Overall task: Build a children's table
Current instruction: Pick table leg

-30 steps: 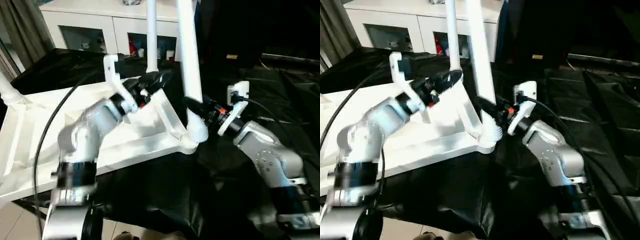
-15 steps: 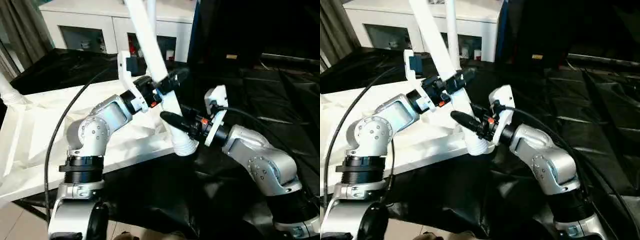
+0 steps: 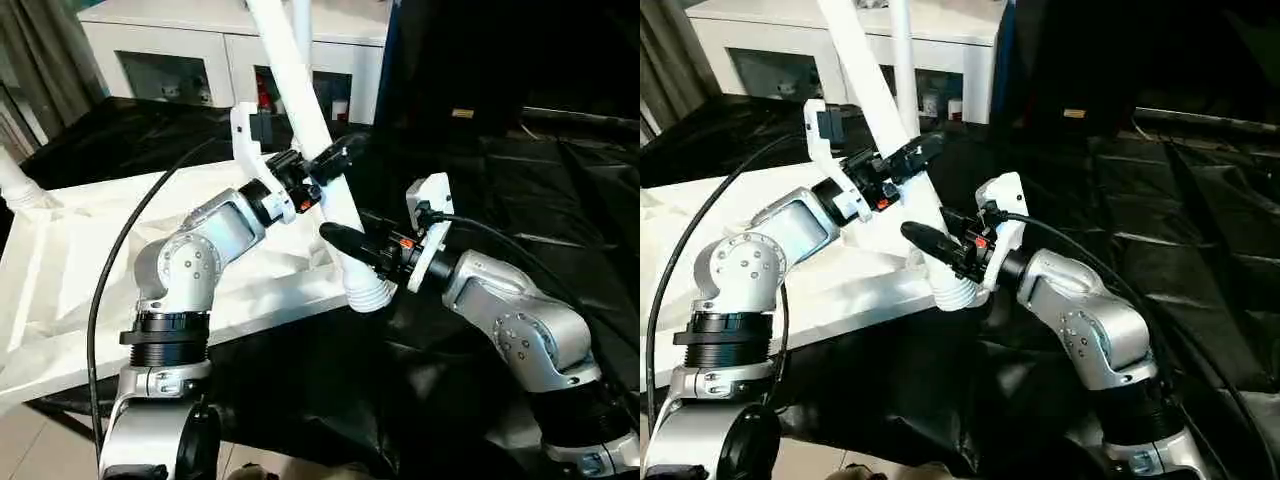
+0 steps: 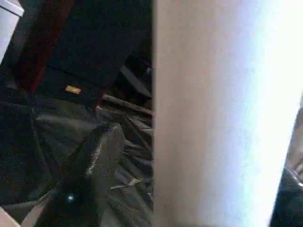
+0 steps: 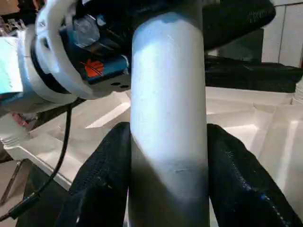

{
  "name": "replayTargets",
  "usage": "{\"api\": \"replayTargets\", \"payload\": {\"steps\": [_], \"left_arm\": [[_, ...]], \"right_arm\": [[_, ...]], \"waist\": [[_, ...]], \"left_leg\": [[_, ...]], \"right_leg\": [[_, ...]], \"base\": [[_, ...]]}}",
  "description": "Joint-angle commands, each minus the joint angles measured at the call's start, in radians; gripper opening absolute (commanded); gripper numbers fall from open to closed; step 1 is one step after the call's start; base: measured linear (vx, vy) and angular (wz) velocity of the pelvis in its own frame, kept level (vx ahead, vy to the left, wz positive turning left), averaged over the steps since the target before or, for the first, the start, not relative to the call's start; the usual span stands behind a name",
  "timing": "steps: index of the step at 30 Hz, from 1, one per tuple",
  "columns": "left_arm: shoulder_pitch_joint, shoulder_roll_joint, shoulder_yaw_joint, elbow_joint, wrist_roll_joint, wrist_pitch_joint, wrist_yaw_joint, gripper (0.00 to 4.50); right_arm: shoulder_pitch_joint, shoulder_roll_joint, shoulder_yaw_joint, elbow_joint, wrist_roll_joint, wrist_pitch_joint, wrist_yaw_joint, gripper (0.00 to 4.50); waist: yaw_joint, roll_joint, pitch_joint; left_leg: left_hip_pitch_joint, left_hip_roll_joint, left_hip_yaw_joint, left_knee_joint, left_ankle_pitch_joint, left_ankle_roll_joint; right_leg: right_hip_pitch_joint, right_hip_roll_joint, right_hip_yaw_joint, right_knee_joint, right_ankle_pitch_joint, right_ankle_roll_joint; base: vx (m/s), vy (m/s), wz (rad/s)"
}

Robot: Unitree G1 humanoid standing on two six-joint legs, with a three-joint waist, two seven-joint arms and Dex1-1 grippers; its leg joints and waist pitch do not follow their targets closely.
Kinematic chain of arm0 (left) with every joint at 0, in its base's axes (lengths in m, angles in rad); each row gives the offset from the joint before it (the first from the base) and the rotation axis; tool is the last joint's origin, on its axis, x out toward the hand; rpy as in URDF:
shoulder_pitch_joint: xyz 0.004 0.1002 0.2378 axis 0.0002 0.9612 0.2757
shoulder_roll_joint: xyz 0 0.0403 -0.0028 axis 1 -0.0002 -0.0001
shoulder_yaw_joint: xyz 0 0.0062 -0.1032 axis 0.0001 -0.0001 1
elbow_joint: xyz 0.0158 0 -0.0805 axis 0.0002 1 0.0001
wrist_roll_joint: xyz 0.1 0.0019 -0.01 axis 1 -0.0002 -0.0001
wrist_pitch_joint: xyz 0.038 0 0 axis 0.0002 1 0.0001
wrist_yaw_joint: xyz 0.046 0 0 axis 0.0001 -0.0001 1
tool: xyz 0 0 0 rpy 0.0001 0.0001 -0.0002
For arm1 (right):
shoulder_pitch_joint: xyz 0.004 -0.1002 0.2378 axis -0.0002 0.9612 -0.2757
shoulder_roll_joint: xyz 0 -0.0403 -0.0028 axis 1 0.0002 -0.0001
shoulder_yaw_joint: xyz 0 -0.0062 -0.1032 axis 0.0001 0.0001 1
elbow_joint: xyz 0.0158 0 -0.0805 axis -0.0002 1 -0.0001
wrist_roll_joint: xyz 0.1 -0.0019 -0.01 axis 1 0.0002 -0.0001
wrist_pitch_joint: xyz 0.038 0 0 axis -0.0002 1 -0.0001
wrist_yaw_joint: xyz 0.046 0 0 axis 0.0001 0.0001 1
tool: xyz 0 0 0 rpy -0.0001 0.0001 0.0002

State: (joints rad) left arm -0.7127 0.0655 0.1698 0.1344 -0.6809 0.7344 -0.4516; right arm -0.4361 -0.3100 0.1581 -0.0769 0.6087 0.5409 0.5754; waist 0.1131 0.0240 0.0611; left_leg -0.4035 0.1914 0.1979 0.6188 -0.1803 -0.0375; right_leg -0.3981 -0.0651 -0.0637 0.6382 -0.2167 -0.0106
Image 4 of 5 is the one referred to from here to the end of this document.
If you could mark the white sideboard cabinet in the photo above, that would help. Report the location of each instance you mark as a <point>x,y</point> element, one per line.
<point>7,23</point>

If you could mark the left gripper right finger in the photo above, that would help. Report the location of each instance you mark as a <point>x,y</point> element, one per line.
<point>288,201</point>

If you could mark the dark metal bar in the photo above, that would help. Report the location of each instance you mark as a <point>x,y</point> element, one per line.
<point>127,104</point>

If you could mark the black speaker with gold label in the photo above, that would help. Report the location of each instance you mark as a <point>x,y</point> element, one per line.
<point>82,47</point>

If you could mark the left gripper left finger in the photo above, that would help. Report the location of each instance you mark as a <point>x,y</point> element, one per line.
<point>82,184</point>

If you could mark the black mat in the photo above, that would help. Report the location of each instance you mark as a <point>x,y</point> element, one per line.
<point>59,130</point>

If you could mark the white plastic table leg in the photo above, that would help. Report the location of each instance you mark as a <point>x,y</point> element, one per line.
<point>225,118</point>

